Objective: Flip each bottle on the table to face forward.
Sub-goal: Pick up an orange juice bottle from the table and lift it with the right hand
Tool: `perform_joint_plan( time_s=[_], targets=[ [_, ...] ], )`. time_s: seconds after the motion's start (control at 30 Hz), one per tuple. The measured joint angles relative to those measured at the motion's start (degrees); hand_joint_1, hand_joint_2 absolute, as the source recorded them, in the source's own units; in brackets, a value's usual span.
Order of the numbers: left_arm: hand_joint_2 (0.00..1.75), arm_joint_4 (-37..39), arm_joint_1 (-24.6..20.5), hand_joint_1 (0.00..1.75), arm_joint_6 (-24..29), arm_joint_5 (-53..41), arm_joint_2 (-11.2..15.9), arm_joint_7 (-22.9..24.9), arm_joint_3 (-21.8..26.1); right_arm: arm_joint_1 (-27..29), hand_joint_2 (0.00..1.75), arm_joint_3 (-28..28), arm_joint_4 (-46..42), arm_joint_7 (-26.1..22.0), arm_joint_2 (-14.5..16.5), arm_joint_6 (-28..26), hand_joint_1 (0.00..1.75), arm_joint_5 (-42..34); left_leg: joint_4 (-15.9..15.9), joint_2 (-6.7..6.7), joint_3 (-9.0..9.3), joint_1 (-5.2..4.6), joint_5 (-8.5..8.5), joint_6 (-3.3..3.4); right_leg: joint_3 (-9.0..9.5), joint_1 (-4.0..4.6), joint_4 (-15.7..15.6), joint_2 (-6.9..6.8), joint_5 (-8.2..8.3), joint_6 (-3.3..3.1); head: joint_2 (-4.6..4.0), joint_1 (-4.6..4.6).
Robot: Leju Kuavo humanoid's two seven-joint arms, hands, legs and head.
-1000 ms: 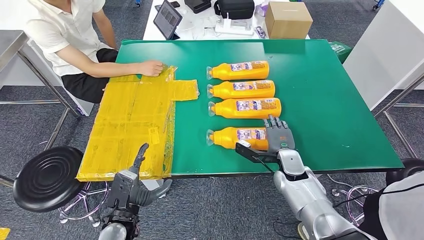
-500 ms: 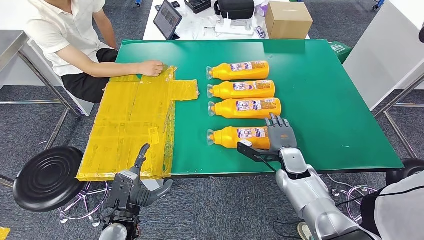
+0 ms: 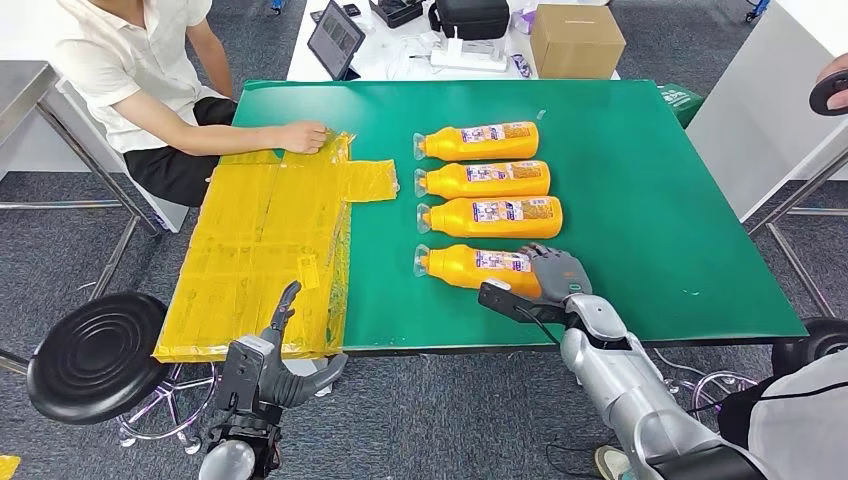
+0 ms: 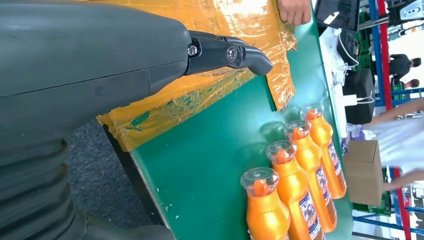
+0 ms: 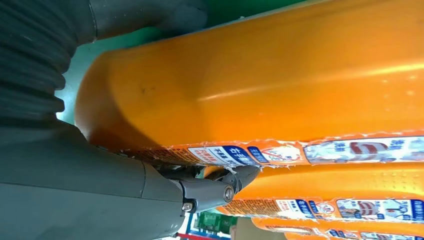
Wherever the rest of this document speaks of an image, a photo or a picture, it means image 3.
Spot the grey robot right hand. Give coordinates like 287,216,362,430
519,243,594,305

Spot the standing person's right hand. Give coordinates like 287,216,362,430
816,52,848,111

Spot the seated person's right hand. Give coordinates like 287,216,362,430
274,120,331,156

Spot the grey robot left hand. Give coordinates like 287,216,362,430
254,280,349,411

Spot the orange detergent bottle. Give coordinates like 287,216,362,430
411,121,540,162
411,243,545,301
415,195,564,240
412,160,552,201

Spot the white table leg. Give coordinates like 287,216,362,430
284,357,336,397

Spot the black handheld controller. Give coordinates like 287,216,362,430
809,69,848,117

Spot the green table mat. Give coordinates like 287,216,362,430
223,78,809,352

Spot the dark tablet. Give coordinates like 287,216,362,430
306,0,367,82

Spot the yellow plastic-wrapped board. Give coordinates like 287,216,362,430
150,129,401,364

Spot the chrome stool base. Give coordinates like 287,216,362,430
117,362,220,455
652,347,760,415

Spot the black open tray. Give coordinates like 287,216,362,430
368,0,425,29

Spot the green bag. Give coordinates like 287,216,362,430
657,82,705,128

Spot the white power strip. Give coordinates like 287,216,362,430
429,26,508,73

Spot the black ridged round stool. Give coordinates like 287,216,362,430
25,291,175,427

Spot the seated person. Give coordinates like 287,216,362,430
52,0,331,208

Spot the pale green sneaker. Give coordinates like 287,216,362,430
594,445,637,480

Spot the black carry case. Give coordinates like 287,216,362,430
428,0,511,41

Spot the brown cardboard box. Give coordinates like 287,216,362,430
529,3,627,81

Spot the steel table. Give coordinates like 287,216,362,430
0,59,164,376

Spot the standing person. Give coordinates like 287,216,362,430
594,52,848,480

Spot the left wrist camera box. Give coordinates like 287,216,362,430
215,335,274,413

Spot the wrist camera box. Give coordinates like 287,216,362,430
215,335,274,413
478,278,568,326

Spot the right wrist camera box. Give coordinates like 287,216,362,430
478,278,568,326

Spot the metal table frame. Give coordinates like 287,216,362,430
748,145,848,319

